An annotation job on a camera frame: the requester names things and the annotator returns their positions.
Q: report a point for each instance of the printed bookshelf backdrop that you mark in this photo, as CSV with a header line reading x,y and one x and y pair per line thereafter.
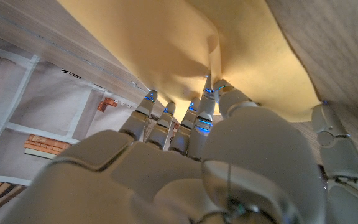
x,y
42,109

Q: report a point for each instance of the yellow-brown paper sheet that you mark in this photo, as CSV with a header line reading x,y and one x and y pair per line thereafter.
x,y
166,40

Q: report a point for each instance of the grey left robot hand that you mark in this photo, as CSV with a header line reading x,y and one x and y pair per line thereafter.
x,y
337,149

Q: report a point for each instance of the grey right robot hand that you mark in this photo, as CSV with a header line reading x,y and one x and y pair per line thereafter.
x,y
166,180

